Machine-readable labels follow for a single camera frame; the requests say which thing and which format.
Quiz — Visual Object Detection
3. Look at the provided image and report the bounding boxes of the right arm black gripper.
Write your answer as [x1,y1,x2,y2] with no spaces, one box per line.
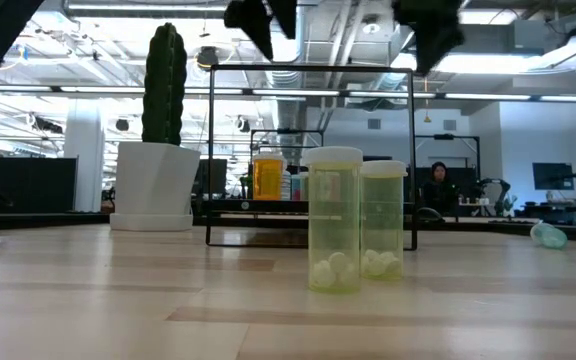
[392,0,467,76]

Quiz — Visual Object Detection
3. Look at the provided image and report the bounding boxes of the orange pill bottle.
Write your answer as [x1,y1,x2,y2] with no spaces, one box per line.
[252,152,287,202]

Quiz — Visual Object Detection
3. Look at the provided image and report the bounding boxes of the yellow-green pill bottle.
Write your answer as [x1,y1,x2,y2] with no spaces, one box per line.
[301,145,364,295]
[359,159,409,282]

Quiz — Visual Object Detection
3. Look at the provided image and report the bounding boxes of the teal pill bottle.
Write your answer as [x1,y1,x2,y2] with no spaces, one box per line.
[530,221,568,250]

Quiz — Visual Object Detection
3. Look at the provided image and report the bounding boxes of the yellow hanging pendant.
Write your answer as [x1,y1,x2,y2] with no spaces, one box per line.
[422,74,432,124]

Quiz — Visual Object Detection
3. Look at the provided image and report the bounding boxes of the tall green cactus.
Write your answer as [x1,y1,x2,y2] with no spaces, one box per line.
[141,21,188,147]

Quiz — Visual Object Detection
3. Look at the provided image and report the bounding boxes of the person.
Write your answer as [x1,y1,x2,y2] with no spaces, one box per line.
[420,160,462,217]

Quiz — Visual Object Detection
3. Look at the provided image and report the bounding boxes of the black computer monitor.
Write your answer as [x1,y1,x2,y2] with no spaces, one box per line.
[532,162,575,191]

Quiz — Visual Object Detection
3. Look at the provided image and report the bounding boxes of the white hexagonal plant pot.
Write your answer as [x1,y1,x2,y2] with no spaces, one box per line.
[114,141,202,217]

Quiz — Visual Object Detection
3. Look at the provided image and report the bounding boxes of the silver ventilation duct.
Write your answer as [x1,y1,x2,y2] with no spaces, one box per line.
[251,0,315,162]

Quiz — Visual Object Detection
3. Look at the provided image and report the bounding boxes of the black partition wall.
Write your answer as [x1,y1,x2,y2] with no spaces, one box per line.
[0,157,78,215]

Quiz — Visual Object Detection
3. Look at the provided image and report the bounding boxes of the black aluminium table frame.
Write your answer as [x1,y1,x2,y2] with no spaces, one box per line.
[0,212,576,245]

